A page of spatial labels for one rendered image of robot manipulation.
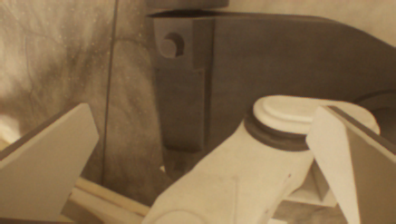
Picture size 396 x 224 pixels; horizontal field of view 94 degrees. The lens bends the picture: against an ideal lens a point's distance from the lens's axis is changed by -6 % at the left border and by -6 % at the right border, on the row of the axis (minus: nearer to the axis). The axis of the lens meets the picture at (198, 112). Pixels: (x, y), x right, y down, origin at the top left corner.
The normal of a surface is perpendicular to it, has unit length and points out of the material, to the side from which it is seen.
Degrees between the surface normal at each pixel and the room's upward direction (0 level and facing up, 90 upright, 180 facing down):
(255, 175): 90
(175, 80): 0
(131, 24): 0
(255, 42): 0
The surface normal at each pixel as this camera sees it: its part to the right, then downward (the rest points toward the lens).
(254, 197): 0.00, -0.85
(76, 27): -0.21, 0.51
